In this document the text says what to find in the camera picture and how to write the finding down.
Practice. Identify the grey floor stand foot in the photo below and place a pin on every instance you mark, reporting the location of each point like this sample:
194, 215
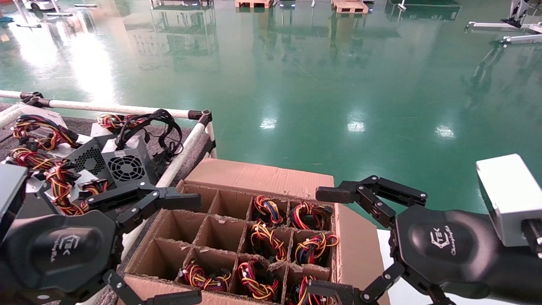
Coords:
86, 5
29, 26
59, 15

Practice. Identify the white pipe post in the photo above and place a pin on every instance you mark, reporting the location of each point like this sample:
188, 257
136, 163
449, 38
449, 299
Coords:
212, 144

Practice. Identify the white floor beam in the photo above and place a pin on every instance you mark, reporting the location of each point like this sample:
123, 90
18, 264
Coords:
491, 26
523, 39

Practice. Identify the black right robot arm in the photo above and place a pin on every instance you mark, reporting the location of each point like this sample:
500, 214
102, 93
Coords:
525, 275

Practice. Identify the black and white stand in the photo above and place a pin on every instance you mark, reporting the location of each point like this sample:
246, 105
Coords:
516, 12

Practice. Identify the grey power supply with fan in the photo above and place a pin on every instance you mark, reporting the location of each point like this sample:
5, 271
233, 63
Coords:
127, 167

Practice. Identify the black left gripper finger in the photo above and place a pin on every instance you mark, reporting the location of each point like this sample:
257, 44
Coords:
148, 197
169, 298

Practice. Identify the brown cardboard box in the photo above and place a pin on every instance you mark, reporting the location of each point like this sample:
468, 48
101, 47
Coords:
262, 176

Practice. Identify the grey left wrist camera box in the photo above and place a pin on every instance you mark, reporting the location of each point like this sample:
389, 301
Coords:
10, 190

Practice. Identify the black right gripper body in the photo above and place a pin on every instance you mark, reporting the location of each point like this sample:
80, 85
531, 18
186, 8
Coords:
444, 248

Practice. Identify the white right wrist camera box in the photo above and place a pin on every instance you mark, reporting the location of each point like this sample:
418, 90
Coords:
508, 199

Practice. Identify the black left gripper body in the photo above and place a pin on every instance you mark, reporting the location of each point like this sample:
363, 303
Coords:
63, 250

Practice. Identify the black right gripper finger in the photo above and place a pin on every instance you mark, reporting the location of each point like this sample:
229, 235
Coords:
368, 192
334, 294

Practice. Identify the white pipe rail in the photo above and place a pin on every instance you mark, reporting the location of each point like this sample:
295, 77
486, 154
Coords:
8, 116
186, 148
106, 108

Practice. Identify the cardboard divider insert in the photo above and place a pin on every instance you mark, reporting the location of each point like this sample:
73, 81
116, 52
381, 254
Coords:
224, 235

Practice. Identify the wooden pallet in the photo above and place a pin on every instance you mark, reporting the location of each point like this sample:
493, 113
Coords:
349, 6
254, 3

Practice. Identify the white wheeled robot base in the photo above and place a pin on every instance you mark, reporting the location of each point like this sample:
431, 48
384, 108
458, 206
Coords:
40, 4

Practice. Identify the black pipe connector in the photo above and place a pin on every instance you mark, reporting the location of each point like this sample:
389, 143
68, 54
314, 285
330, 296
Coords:
31, 98
203, 115

